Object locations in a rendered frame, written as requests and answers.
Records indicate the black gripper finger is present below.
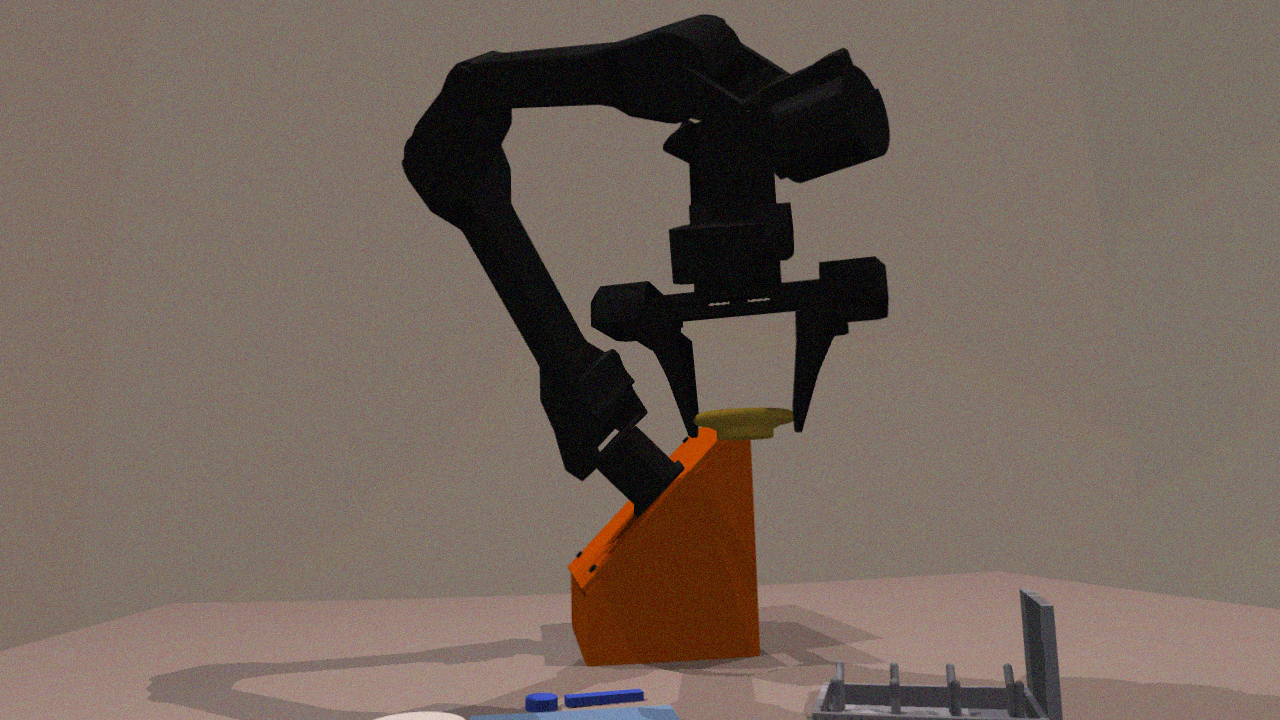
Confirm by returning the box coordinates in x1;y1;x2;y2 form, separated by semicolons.
628;323;699;438
792;307;849;433

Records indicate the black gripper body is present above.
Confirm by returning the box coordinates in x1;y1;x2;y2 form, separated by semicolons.
591;184;888;342

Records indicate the grey dish rack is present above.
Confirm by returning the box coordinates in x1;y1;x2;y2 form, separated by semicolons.
812;588;1062;720

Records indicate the gold round plate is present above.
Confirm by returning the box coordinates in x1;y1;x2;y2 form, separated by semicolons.
694;407;794;441

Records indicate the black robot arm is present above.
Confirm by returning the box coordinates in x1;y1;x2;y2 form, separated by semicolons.
402;14;890;518

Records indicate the light blue flat square sheet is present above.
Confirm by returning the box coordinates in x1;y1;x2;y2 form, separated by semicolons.
468;705;680;720

